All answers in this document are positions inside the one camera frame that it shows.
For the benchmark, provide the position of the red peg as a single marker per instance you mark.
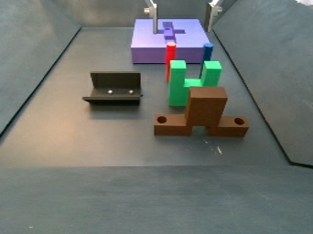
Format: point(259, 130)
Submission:
point(170, 56)

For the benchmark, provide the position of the purple board with cross slot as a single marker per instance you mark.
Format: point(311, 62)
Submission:
point(182, 31)

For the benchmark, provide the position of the brown T-shaped block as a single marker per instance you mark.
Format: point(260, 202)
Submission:
point(204, 112)

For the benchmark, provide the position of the blue peg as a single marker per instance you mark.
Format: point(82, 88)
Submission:
point(208, 51)

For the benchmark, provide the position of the black angle bracket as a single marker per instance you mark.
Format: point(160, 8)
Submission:
point(116, 87)

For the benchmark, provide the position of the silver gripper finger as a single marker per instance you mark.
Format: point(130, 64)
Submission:
point(215, 9)
point(152, 11)

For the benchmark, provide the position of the green U-shaped block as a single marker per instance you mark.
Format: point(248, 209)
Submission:
point(180, 83)

